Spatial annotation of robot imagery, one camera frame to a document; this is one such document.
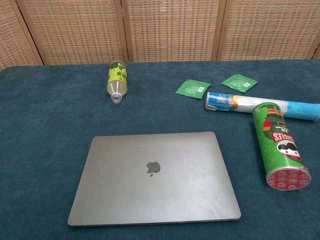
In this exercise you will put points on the silver laptop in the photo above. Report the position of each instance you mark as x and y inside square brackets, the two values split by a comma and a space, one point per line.
[155, 190]

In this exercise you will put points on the green sachet packet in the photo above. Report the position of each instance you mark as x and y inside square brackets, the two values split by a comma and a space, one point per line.
[192, 88]
[238, 82]

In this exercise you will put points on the yellow green plastic bottle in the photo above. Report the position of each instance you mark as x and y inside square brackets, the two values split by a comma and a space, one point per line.
[117, 75]

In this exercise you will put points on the blue white roll tube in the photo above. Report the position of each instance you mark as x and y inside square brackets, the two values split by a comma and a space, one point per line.
[222, 101]

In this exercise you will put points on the woven bamboo screen panel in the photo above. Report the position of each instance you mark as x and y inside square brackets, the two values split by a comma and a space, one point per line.
[172, 30]
[12, 42]
[75, 30]
[270, 30]

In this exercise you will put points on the teal tablecloth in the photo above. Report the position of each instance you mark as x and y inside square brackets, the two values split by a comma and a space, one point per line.
[45, 150]

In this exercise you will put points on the green Pringles can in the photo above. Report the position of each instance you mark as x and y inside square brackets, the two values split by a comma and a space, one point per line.
[277, 145]

